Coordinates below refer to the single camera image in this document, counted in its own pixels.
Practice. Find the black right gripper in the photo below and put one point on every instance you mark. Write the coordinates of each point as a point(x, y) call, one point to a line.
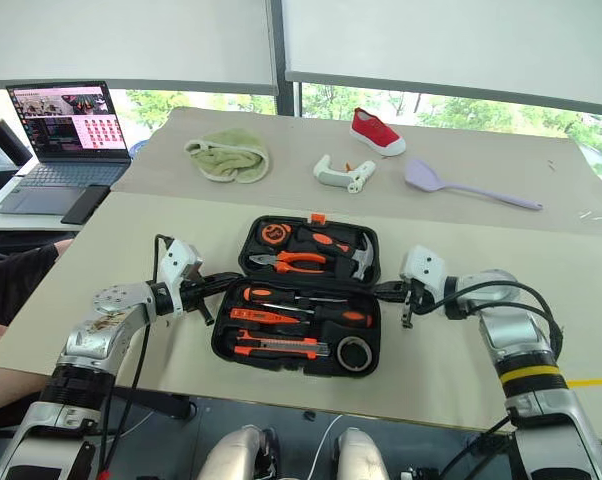
point(420, 300)

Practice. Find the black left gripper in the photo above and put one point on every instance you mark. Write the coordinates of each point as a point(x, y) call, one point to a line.
point(193, 297)

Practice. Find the black electrical tape roll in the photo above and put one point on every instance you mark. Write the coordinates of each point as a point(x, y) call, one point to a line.
point(354, 353)

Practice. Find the black tool case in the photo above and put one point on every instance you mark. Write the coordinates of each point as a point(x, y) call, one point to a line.
point(301, 367)

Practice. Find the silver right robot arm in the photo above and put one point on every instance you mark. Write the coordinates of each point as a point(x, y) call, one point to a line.
point(511, 330)

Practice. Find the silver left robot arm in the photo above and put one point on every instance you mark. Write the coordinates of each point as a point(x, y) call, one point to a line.
point(101, 330)

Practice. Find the person bare forearm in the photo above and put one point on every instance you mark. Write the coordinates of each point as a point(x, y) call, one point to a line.
point(6, 365)

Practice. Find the orange voltage tester pen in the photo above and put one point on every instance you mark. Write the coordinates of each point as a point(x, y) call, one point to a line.
point(261, 315)

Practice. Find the black adjustable wrench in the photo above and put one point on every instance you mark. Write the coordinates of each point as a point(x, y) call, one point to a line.
point(251, 334)

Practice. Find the orange utility knife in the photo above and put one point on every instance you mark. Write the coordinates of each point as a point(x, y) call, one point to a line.
point(281, 348)

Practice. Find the black orange claw hammer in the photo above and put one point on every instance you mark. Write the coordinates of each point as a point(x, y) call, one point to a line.
point(326, 241)

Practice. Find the black table support bar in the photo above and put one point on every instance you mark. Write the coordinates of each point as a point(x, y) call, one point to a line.
point(151, 402)

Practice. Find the purple spatula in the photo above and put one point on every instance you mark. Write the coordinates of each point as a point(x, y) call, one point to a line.
point(426, 177)

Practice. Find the white plastic gun tool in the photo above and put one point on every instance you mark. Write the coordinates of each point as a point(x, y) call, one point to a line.
point(343, 176)

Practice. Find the green towel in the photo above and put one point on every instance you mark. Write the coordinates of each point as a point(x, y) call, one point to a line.
point(228, 155)

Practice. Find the silver rounded robot knee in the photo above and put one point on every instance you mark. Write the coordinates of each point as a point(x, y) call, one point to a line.
point(361, 455)
point(233, 455)

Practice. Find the black smartphone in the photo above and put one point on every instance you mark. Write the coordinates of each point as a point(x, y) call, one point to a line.
point(86, 204)

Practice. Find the red slip-on shoe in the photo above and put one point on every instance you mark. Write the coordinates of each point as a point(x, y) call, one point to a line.
point(373, 129)

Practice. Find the open grey laptop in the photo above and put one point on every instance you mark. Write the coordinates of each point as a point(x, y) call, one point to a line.
point(66, 172)

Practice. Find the person arm black sleeve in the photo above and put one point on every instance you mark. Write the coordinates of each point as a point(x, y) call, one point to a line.
point(16, 280)

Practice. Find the white roller blind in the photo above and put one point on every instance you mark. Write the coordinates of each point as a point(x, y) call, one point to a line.
point(126, 40)
point(451, 45)

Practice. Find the black drinking bottle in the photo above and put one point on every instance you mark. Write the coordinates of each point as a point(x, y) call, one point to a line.
point(3, 135)

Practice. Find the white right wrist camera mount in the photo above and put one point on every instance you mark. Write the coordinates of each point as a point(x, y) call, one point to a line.
point(426, 267)

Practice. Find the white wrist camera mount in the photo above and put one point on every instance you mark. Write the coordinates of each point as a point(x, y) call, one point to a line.
point(178, 262)
point(426, 267)

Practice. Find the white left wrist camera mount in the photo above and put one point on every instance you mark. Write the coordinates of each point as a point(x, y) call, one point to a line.
point(178, 262)

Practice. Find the dark window frame post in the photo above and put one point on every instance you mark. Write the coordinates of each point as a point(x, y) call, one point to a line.
point(283, 60)

